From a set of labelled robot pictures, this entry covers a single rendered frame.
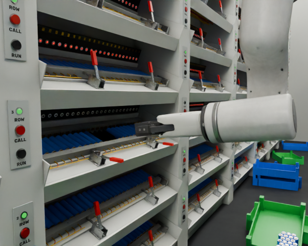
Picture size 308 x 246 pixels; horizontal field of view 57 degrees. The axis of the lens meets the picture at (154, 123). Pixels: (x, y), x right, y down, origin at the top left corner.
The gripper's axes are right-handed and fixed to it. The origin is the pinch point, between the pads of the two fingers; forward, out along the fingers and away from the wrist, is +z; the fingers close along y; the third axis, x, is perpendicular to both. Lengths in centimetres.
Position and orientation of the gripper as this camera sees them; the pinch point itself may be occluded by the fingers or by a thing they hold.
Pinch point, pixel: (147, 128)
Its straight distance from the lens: 67.5
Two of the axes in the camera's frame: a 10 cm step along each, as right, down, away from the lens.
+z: -8.5, 0.8, 5.2
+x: 1.1, 9.9, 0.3
